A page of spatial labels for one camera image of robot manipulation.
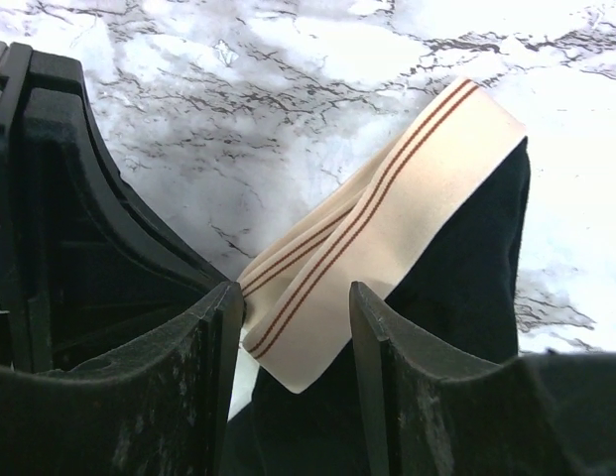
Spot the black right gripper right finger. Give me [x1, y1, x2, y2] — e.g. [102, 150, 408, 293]
[349, 282, 616, 475]

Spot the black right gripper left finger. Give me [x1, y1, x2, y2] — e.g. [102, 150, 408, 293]
[0, 283, 244, 475]

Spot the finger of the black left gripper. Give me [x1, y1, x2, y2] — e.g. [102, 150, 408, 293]
[0, 42, 223, 372]

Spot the black garment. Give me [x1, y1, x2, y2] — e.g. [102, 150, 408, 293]
[220, 136, 532, 476]

